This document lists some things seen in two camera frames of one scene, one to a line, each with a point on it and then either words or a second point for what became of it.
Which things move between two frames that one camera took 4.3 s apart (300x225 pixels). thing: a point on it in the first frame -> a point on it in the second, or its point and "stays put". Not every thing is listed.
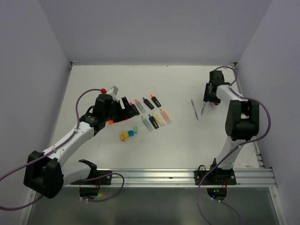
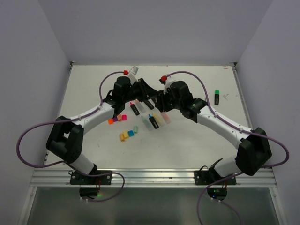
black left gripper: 124,113 -> 147,90
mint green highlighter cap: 135,129 stays put
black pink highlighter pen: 134,108 stays put
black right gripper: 207,97 -> 161,103
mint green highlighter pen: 147,125 stays put
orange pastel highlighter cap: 122,138 stays put
